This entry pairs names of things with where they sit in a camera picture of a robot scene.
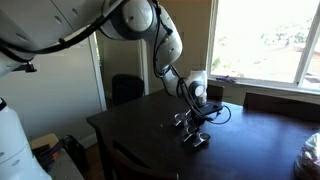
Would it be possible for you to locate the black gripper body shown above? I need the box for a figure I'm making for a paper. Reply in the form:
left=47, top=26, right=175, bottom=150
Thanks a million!
left=184, top=111, right=206, bottom=129

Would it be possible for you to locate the largest steel measuring cup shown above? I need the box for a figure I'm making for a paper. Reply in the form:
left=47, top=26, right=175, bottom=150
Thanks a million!
left=173, top=112, right=191, bottom=128

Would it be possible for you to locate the half-cup steel measuring cup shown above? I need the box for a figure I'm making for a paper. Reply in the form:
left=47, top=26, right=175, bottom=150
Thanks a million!
left=175, top=112, right=190, bottom=120

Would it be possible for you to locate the dark wooden straight-back chair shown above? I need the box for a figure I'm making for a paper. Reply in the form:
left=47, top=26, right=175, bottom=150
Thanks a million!
left=243, top=91, right=320, bottom=123
left=206, top=83, right=225, bottom=102

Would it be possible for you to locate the blue object on sill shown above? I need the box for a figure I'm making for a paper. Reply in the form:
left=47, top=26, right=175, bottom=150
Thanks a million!
left=215, top=75, right=237, bottom=84

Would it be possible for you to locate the dark wooden round-back chair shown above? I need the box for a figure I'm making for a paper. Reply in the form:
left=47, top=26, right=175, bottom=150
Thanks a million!
left=101, top=131, right=181, bottom=180

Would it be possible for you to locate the black upholstered chair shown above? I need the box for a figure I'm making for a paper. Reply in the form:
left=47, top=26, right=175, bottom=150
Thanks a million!
left=111, top=73, right=145, bottom=108

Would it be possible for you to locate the white framed window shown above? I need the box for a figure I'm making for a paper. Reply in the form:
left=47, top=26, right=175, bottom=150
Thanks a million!
left=203, top=0, right=320, bottom=94

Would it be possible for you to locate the clear plastic food bag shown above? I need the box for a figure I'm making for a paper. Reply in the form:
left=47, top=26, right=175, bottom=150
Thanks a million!
left=294, top=132, right=320, bottom=180

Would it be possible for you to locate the black tool case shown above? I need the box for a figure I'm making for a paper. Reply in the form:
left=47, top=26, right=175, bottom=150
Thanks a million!
left=33, top=134, right=88, bottom=174

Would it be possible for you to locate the grey equipment case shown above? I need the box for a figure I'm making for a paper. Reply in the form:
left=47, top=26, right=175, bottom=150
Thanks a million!
left=46, top=148, right=85, bottom=180

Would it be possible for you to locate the beige box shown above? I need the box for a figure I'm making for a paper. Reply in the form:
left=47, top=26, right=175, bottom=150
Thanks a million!
left=29, top=133, right=60, bottom=150

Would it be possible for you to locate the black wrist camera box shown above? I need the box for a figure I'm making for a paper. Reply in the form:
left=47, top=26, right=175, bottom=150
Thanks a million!
left=199, top=103, right=224, bottom=117

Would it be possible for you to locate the white door frame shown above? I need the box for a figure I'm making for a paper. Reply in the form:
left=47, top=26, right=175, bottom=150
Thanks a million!
left=87, top=31, right=150, bottom=113

